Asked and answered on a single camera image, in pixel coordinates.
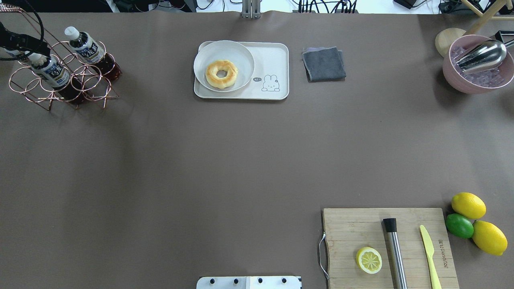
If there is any round wooden coaster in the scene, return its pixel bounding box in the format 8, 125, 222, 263
434, 28, 466, 57

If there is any green lime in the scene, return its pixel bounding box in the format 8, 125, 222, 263
445, 213, 474, 238

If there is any yellow plastic knife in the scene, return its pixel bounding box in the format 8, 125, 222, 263
419, 225, 442, 289

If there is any glazed donut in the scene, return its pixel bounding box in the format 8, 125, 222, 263
205, 60, 239, 89

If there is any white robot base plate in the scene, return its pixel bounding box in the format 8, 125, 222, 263
196, 275, 303, 289

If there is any upper whole lemon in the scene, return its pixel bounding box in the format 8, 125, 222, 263
451, 192, 487, 219

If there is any lower whole lemon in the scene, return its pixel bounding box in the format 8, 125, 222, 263
472, 221, 508, 256

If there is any grey folded cloth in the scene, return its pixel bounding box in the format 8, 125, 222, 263
302, 47, 347, 82

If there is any white round plate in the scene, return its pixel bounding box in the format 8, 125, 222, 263
194, 40, 255, 92

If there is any aluminium frame post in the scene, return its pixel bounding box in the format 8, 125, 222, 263
241, 0, 262, 19

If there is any tea bottle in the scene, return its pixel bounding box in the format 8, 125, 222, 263
28, 53, 85, 106
64, 26, 122, 81

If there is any steel ice scoop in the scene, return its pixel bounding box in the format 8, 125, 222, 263
455, 39, 507, 74

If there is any half lemon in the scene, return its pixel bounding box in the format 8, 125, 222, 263
356, 247, 382, 274

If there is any bamboo cutting board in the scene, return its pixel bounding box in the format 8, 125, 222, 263
322, 208, 460, 289

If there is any pink ice bowl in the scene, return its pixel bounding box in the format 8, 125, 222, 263
443, 35, 514, 94

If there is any whole lemon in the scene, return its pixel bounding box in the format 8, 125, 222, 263
472, 221, 508, 256
451, 192, 487, 219

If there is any copper wire bottle rack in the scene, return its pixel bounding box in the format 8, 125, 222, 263
1, 3, 119, 111

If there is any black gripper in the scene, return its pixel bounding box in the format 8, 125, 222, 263
0, 22, 50, 57

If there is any beige rabbit tray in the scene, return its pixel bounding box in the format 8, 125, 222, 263
194, 41, 290, 101

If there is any steel muddler black tip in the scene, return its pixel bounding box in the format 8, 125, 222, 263
382, 218, 408, 289

